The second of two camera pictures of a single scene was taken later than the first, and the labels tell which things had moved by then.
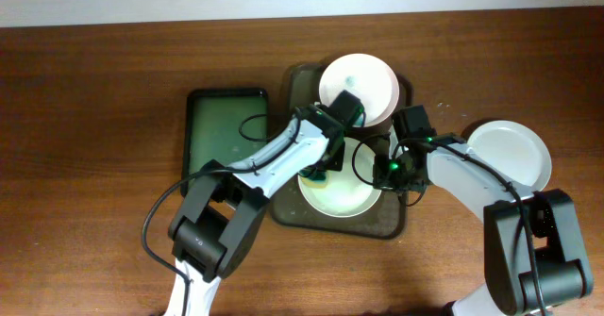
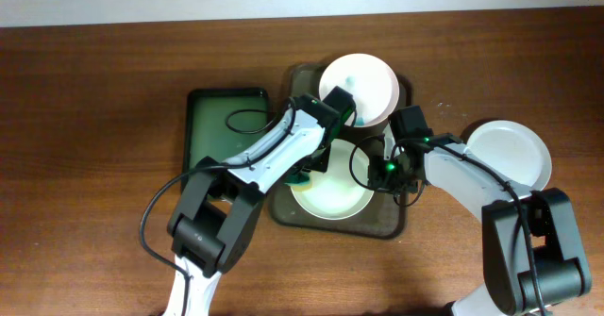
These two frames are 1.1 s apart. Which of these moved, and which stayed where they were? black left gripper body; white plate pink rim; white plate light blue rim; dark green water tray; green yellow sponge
Moved: green yellow sponge; black left gripper body
Stayed: dark green water tray; white plate pink rim; white plate light blue rim
